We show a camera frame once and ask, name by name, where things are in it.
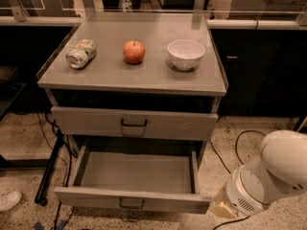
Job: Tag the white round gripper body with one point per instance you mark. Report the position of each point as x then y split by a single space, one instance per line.
236 194

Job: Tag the white ceramic bowl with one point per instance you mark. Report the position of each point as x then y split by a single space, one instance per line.
185 54

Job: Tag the grey drawer cabinet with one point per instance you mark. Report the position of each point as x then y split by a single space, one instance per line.
107 81

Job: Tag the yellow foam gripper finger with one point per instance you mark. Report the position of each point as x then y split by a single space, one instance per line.
221 206

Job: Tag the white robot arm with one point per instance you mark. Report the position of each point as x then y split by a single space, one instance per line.
278 171

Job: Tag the clear plastic bottle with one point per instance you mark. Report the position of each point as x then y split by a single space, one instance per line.
126 5

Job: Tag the black table leg bar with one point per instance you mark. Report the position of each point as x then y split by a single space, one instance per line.
40 198

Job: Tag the grey drawer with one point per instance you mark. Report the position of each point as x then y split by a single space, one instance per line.
164 179
134 123

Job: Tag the red apple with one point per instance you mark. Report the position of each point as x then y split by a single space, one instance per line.
133 51

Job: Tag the crushed silver soda can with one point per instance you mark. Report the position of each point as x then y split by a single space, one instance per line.
81 54

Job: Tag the white shoe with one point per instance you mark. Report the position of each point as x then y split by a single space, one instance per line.
9 200

